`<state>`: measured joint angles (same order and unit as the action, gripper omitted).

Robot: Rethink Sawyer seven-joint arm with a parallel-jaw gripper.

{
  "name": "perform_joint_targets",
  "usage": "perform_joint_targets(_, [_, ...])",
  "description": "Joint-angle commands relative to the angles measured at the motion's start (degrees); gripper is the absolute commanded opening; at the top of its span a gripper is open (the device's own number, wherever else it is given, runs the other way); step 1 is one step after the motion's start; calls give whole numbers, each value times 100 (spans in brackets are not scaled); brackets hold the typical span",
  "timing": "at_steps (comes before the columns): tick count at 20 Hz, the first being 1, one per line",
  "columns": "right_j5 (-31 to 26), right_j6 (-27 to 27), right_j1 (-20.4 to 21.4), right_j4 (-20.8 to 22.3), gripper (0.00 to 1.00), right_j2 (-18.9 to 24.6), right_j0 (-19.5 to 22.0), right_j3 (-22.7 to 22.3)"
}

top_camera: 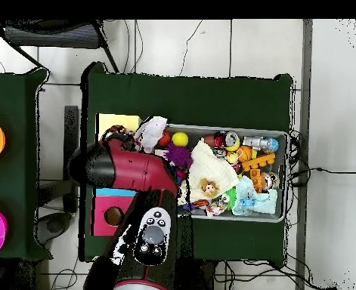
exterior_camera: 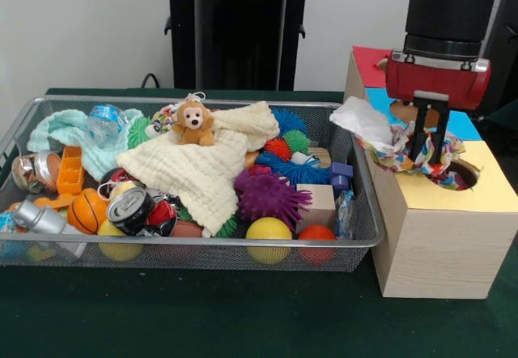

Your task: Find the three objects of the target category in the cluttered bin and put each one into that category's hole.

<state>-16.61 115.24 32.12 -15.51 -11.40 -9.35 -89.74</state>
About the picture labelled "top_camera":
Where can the cloth with coloured dots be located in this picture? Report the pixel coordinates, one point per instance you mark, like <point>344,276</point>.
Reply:
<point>150,133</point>

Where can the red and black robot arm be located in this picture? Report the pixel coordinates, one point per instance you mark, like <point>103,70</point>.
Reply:
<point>135,172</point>

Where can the silver mesh bin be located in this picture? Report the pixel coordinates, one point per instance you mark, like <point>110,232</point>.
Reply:
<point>226,219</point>

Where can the wooden box with three holes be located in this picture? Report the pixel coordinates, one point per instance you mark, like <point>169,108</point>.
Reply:
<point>105,223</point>

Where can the purple spiky ball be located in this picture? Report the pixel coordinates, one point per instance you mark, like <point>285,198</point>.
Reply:
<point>180,155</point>

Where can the yellow ball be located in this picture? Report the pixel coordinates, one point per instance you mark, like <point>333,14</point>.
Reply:
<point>180,139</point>

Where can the red ball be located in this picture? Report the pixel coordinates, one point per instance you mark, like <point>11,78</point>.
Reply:
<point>165,139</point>

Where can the cream waffle cloth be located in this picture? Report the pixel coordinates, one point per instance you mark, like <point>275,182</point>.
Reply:
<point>211,166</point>

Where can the brown monkey plush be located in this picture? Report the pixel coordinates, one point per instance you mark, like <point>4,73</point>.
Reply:
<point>209,188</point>

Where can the black soda can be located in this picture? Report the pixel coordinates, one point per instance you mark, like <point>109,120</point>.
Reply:
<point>232,139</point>

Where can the dark green table cloth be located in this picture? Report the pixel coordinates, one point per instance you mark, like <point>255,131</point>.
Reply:
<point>14,187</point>
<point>195,99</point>

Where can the orange toy basketball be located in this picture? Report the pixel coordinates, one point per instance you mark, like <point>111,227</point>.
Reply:
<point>244,153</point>

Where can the orange toy brick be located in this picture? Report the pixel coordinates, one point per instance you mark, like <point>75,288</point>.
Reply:
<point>256,181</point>

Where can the mint green cloth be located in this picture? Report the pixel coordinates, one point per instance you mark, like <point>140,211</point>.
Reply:
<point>262,205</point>

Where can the black panel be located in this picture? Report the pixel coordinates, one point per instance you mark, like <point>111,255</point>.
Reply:
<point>71,120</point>

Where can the black mesh chair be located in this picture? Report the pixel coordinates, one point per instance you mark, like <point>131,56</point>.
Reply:
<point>53,36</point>

